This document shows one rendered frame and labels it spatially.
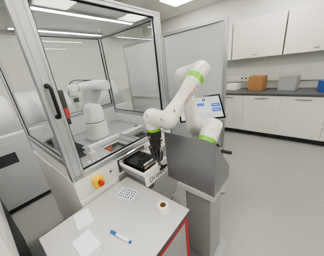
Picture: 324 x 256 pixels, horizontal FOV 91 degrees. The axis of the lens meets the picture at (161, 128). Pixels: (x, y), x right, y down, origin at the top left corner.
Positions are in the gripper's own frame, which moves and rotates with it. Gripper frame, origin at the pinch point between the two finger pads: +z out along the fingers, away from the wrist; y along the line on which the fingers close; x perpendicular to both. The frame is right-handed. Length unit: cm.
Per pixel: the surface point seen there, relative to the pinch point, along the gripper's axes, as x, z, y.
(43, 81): -41, -62, -32
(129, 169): -9.6, 5.9, -20.4
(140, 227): -31.9, 17.5, 11.8
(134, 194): -18.9, 14.9, -7.5
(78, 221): -51, 16, -20
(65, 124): -37, -38, -32
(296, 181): 165, 94, 84
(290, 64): 358, -41, 49
